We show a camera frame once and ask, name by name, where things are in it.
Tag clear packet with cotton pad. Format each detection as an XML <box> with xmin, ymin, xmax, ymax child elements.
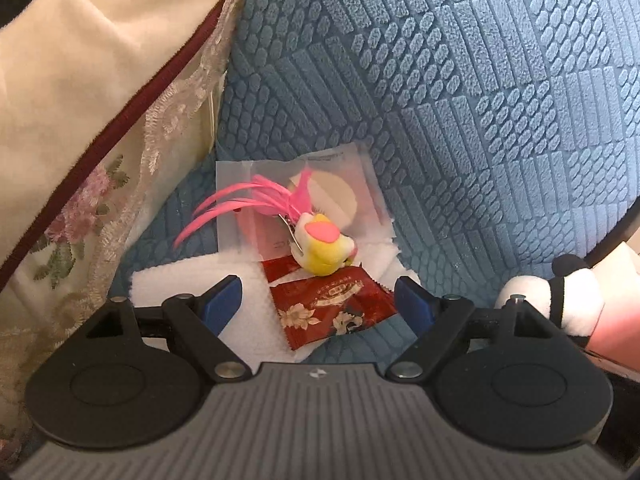
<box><xmin>215</xmin><ymin>142</ymin><xmax>396</xmax><ymax>263</ymax></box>

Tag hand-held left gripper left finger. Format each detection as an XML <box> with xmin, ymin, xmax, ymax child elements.
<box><xmin>80</xmin><ymin>275</ymin><xmax>253</xmax><ymax>382</ymax></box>

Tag white cloth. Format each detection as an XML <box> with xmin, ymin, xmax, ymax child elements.
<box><xmin>129</xmin><ymin>230</ymin><xmax>401</xmax><ymax>361</ymax></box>

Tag yellow bird toy pink feathers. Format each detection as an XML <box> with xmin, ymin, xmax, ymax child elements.
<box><xmin>173</xmin><ymin>170</ymin><xmax>358</xmax><ymax>277</ymax></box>

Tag pink cardboard box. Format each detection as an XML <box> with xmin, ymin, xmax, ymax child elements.
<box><xmin>582</xmin><ymin>240</ymin><xmax>640</xmax><ymax>361</ymax></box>

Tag blue textured chair cover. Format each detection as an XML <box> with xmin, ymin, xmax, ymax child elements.
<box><xmin>107</xmin><ymin>0</ymin><xmax>640</xmax><ymax>376</ymax></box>

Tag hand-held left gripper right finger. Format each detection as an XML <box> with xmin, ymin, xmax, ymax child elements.
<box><xmin>385</xmin><ymin>276</ymin><xmax>558</xmax><ymax>382</ymax></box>

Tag red candy wrapper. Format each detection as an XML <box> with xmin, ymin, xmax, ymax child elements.
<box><xmin>269</xmin><ymin>266</ymin><xmax>401</xmax><ymax>352</ymax></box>
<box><xmin>261</xmin><ymin>252</ymin><xmax>306</xmax><ymax>283</ymax></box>

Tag panda plush toy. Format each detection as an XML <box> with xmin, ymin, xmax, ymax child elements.
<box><xmin>494</xmin><ymin>254</ymin><xmax>606</xmax><ymax>348</ymax></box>

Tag cream pillow with floral lace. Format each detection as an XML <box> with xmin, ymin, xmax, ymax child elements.
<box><xmin>0</xmin><ymin>0</ymin><xmax>251</xmax><ymax>441</ymax></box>

